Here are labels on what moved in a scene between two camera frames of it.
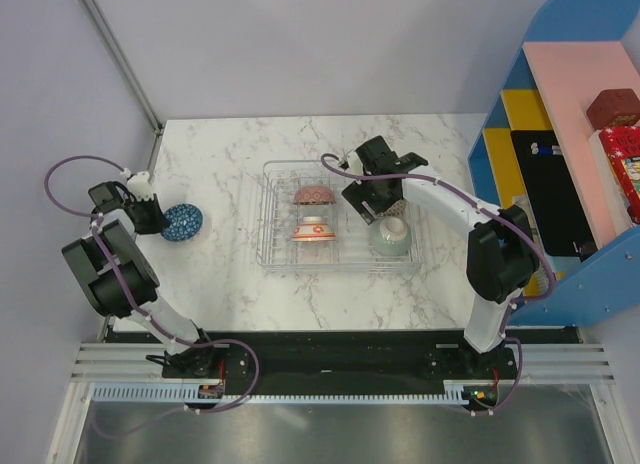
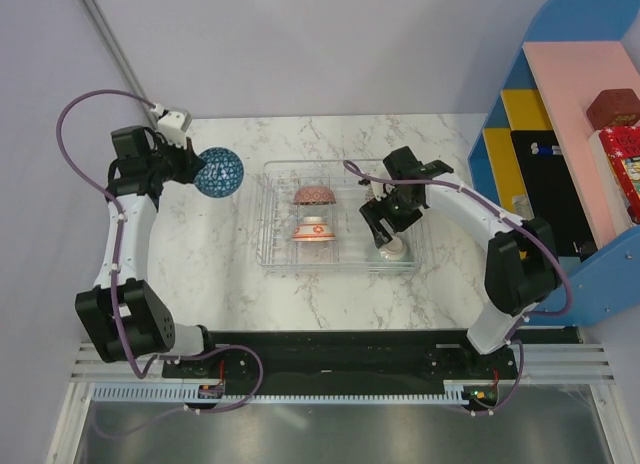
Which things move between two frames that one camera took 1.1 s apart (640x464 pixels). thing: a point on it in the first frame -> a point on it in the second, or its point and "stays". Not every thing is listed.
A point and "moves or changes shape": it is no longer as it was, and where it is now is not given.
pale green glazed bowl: (390, 236) moves or changes shape
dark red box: (614, 108) stays
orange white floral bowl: (313, 229) stays
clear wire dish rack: (305, 224) stays
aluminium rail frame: (568, 411) stays
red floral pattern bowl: (314, 195) stays
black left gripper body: (148, 215) -> (176, 162)
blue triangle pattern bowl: (185, 221) -> (223, 173)
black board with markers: (561, 222) stays
